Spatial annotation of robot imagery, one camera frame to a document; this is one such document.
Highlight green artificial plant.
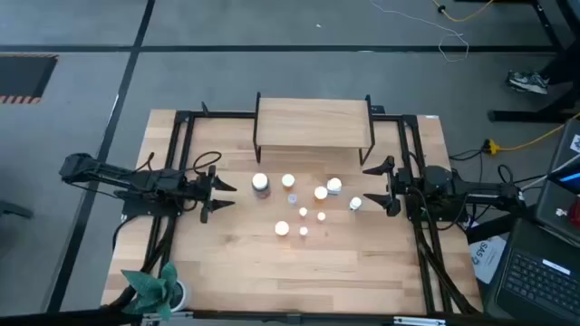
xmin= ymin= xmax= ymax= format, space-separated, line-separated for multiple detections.
xmin=120 ymin=261 xmax=180 ymax=321

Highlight thin white floor cable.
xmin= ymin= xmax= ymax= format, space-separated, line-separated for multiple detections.
xmin=369 ymin=0 xmax=470 ymax=63

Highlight silver metal bracket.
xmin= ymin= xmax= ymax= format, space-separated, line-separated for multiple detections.
xmin=392 ymin=315 xmax=448 ymax=326

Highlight large gummy bottle green label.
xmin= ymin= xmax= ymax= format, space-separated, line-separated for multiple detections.
xmin=251 ymin=172 xmax=272 ymax=199

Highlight person's shoe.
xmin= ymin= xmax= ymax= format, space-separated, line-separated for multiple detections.
xmin=506 ymin=70 xmax=550 ymax=96

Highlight yellow power cable yellow plug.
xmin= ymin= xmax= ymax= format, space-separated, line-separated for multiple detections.
xmin=482 ymin=112 xmax=580 ymax=155

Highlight black cable bundle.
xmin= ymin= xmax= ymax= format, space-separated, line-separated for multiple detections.
xmin=410 ymin=216 xmax=481 ymax=316
xmin=106 ymin=215 xmax=178 ymax=313

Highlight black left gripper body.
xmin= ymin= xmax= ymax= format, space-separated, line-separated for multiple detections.
xmin=183 ymin=165 xmax=217 ymax=224

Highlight black desk frame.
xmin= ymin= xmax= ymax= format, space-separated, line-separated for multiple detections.
xmin=455 ymin=0 xmax=580 ymax=123

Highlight black slanted desk strut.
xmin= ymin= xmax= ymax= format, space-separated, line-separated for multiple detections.
xmin=466 ymin=206 xmax=538 ymax=244

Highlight dark chair base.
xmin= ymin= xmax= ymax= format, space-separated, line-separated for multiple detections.
xmin=0 ymin=198 xmax=35 ymax=221

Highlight person's leg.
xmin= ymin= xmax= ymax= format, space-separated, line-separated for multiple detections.
xmin=541 ymin=49 xmax=580 ymax=87

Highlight black floor power cable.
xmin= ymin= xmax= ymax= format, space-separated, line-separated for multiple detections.
xmin=448 ymin=147 xmax=488 ymax=162

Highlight wooden shelf black metal frame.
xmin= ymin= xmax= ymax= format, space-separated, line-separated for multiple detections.
xmin=252 ymin=92 xmax=377 ymax=167

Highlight black right cable bundle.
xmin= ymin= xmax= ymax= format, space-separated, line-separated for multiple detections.
xmin=410 ymin=216 xmax=481 ymax=316

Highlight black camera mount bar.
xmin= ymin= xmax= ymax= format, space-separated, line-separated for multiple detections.
xmin=0 ymin=307 xmax=580 ymax=326

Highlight white printed paper sheet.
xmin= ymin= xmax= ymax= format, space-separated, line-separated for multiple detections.
xmin=469 ymin=235 xmax=508 ymax=285

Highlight white plant pot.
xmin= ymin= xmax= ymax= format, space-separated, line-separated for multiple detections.
xmin=171 ymin=279 xmax=190 ymax=313

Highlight black metal table frame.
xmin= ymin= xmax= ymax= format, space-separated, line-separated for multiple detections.
xmin=144 ymin=101 xmax=481 ymax=316

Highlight black left cable bundle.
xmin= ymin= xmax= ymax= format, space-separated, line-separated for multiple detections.
xmin=106 ymin=215 xmax=178 ymax=313

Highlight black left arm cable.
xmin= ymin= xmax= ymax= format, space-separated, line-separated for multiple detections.
xmin=192 ymin=150 xmax=223 ymax=176

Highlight yellow extension cord black plug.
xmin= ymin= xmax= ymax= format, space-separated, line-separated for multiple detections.
xmin=432 ymin=0 xmax=495 ymax=23

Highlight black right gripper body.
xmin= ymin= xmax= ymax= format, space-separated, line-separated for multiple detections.
xmin=387 ymin=157 xmax=414 ymax=217

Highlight black floor panel striped edges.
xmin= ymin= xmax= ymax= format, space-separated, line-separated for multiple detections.
xmin=0 ymin=53 xmax=60 ymax=105

